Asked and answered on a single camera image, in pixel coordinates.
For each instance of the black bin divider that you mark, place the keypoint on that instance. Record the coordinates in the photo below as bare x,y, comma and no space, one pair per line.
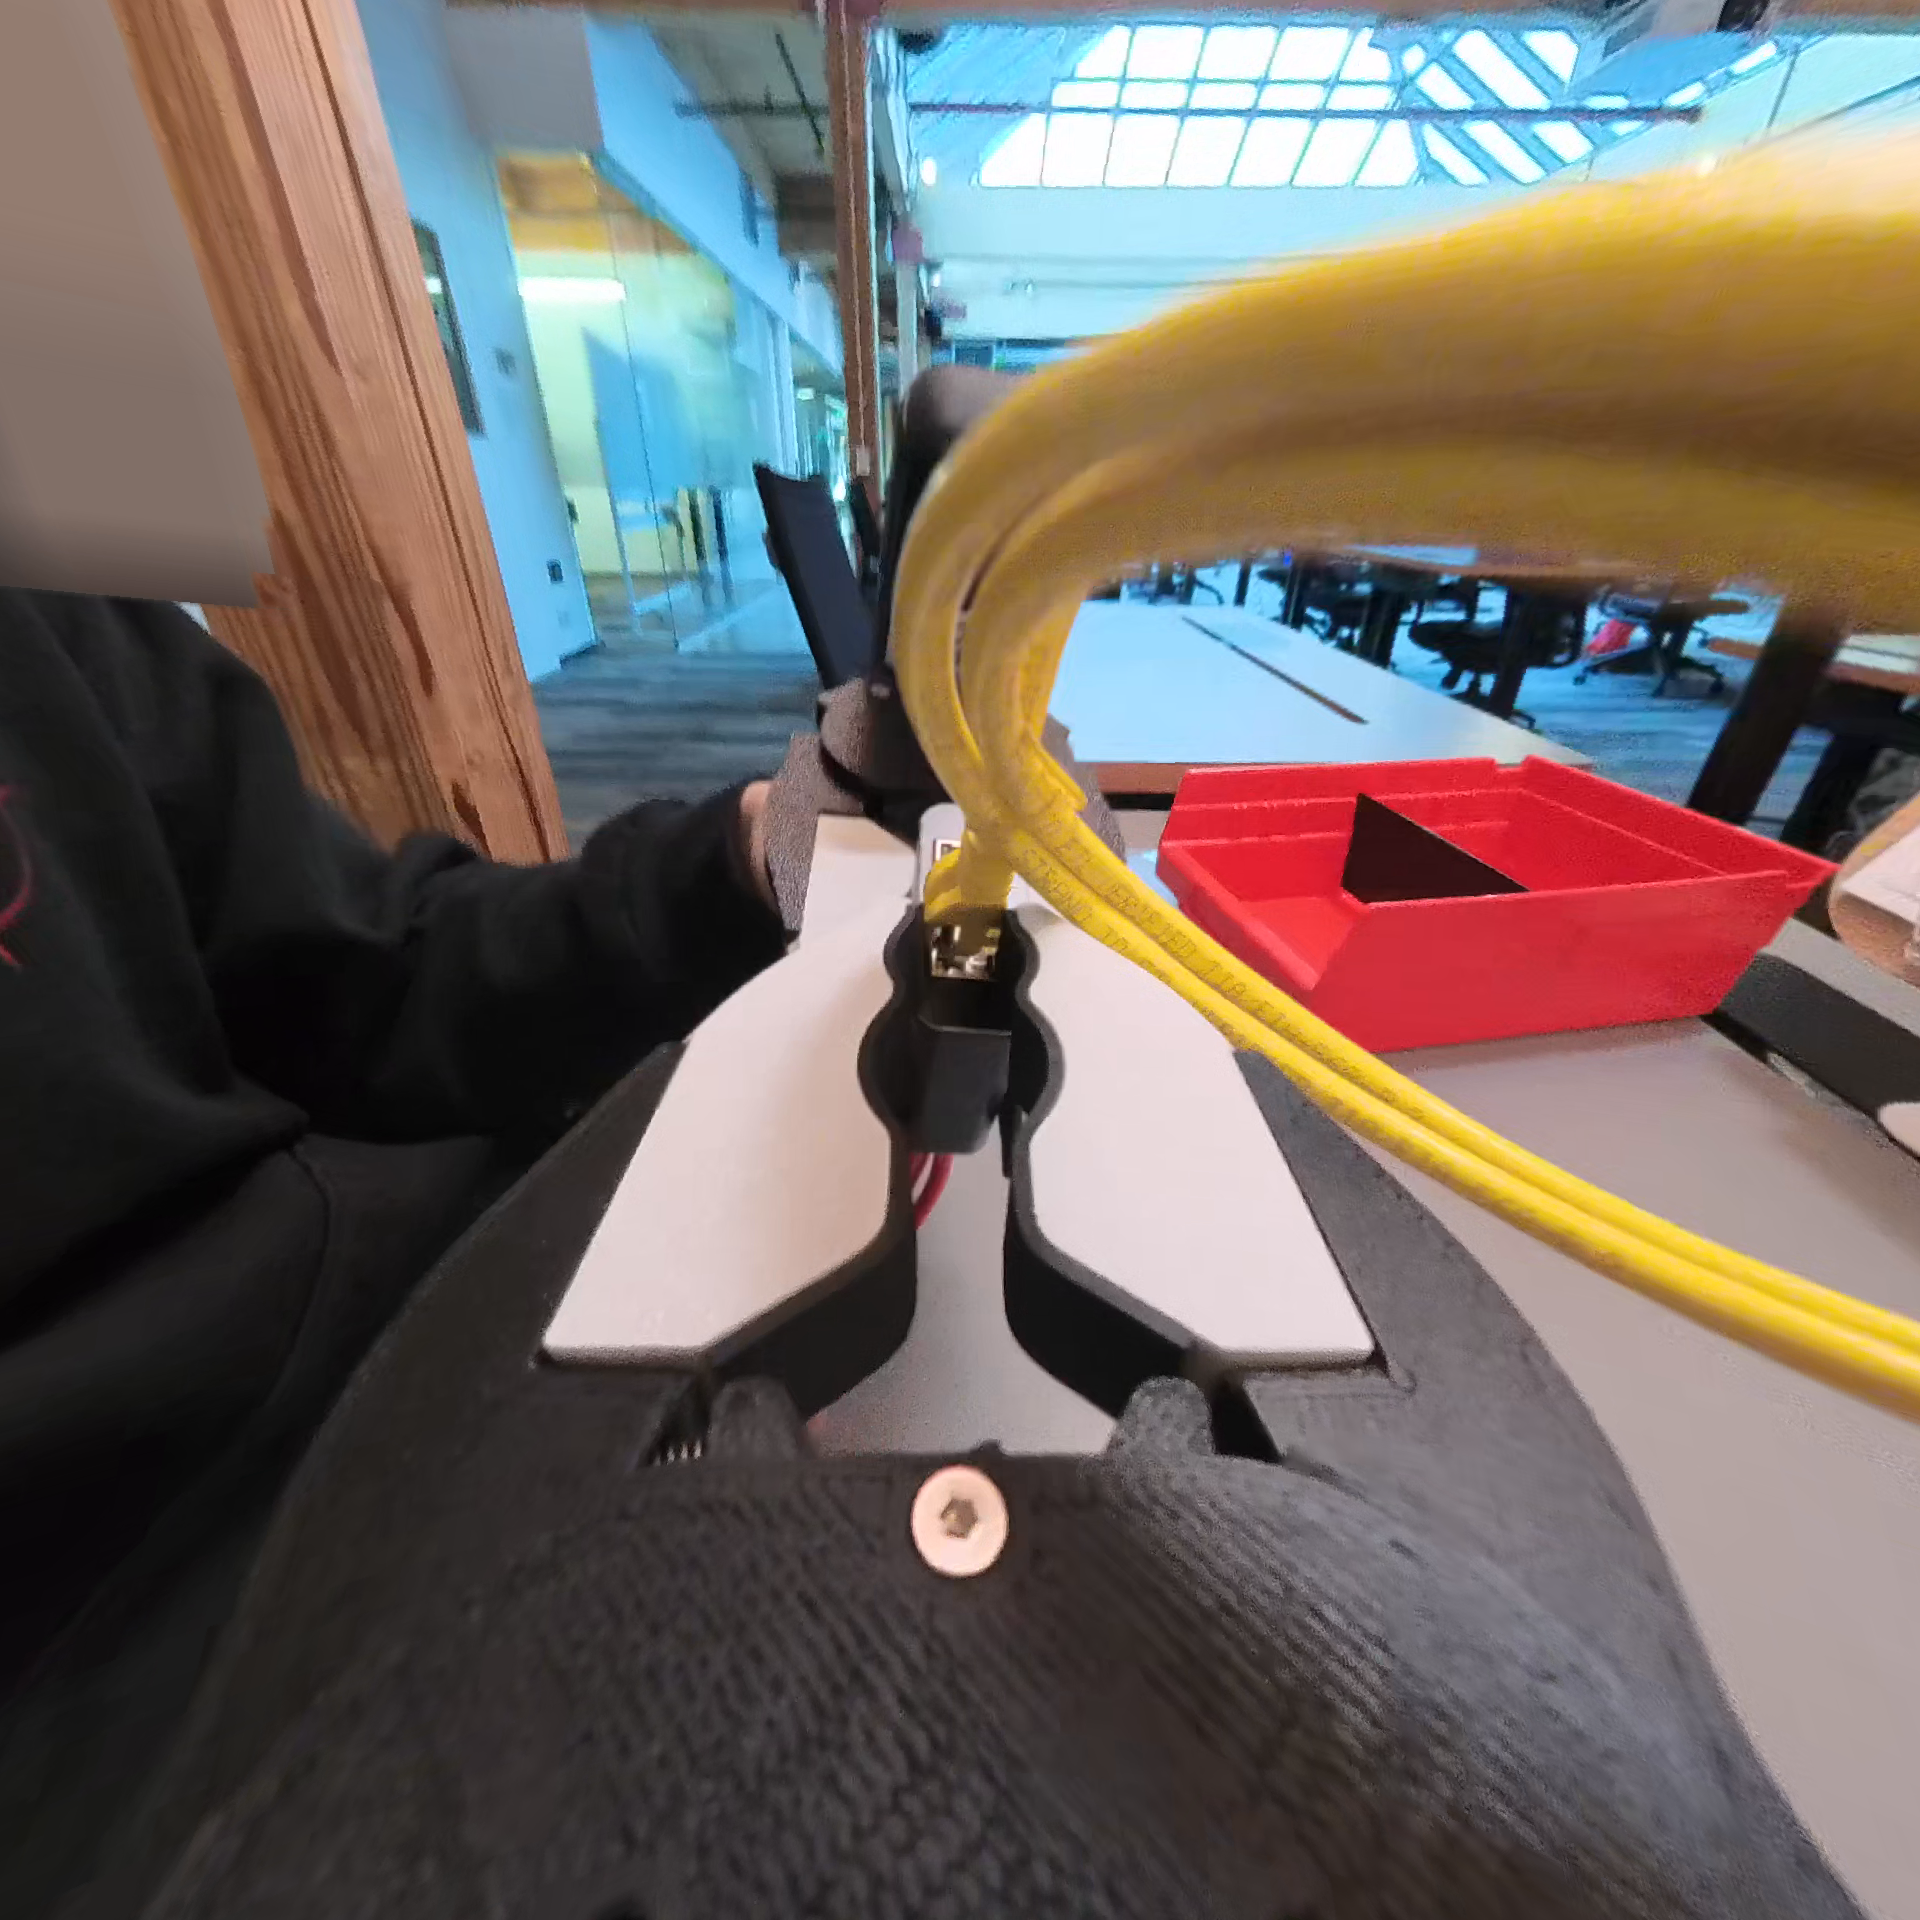
1419,862

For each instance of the person's left hand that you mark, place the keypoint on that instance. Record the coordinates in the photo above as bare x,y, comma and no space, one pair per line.
760,834

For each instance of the red plastic bin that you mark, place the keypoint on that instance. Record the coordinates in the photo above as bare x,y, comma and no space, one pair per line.
1500,961

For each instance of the black office chair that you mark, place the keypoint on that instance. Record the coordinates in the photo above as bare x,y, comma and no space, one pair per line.
811,570

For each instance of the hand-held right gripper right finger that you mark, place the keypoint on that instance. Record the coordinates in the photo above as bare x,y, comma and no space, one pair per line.
1187,1187

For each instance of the person's left forearm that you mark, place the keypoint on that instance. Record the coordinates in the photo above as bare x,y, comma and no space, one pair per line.
598,933

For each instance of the black network switch box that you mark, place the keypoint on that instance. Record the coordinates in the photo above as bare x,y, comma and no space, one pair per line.
961,1078

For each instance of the black framed picture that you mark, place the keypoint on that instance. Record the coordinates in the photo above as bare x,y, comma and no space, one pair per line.
449,332

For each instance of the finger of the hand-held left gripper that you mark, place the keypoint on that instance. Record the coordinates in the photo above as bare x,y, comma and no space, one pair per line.
856,885

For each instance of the person's torso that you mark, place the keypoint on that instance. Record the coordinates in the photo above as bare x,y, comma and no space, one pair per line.
151,973

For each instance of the wooden pillar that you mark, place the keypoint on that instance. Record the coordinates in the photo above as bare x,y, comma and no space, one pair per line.
345,452

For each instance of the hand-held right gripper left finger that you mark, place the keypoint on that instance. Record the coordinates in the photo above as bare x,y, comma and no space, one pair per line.
736,1187

